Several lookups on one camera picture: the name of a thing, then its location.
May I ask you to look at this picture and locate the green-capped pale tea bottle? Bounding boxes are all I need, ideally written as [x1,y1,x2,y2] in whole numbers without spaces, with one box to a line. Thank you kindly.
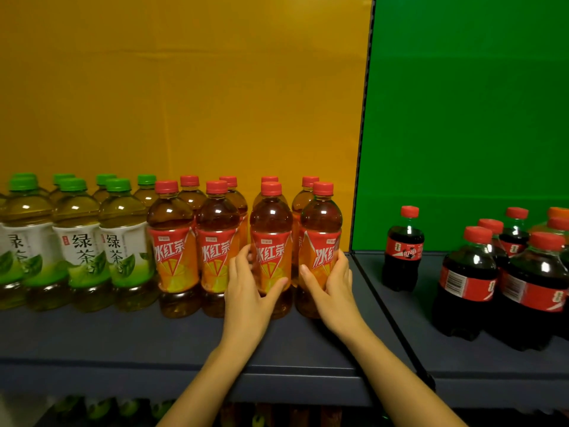
[98,178,160,313]
[47,173,76,203]
[11,173,50,196]
[0,178,72,312]
[52,178,114,313]

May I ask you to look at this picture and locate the group of dark cola bottles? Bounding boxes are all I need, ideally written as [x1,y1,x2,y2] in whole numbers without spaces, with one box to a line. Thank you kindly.
[381,205,530,293]

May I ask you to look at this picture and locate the group of orange soda bottles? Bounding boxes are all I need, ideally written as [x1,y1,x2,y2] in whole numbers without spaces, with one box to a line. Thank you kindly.
[529,206,569,234]

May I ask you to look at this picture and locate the orange backing board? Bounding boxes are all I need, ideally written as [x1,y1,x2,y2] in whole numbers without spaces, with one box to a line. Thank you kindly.
[0,0,373,256]

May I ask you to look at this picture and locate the red-capped black cola bottle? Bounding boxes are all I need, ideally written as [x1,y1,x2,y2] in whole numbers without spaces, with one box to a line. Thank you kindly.
[545,216,569,341]
[431,226,498,342]
[488,231,569,352]

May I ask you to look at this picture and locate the person's left hand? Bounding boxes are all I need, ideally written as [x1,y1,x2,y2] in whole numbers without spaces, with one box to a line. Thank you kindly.
[220,244,290,352]

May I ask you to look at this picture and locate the person's left forearm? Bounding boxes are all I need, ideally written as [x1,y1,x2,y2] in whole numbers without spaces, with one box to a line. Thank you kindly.
[158,340,263,427]

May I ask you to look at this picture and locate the person's right forearm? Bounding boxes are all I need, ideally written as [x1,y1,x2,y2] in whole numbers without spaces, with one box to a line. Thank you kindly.
[342,324,468,427]

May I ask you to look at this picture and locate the person's right hand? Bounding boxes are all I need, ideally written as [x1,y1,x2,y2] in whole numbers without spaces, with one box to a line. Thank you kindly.
[299,249,370,348]

